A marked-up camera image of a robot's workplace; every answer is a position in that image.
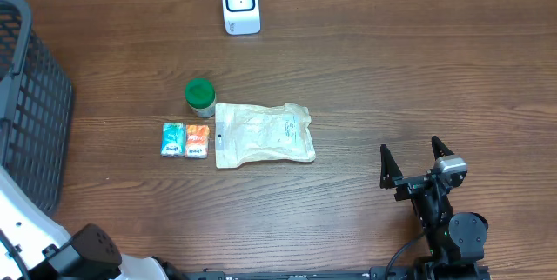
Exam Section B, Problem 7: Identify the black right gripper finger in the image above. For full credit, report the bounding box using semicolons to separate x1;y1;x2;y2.
432;136;453;159
379;144;403;189

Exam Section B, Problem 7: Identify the beige plastic pouch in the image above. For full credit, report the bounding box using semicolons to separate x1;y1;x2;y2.
215;103;316;169

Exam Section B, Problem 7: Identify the orange tissue pack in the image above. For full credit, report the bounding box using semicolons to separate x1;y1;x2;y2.
185;125;210;159

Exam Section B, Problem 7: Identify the green lid jar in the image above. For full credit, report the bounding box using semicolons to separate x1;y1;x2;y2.
185;78;217;118

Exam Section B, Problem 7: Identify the teal tissue pack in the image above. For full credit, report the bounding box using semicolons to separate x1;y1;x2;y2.
160;123;186;157

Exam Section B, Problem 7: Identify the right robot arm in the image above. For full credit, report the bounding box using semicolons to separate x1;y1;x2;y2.
379;136;488;266

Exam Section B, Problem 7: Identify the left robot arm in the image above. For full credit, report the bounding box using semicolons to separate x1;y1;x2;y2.
1;170;184;280

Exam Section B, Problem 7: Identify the white barcode scanner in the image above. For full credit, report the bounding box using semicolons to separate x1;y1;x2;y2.
222;0;261;36

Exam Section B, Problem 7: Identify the dark grey plastic basket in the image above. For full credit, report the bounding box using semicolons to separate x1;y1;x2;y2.
1;0;74;217

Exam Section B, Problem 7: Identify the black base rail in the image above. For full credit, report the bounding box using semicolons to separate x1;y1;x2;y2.
184;266;491;280

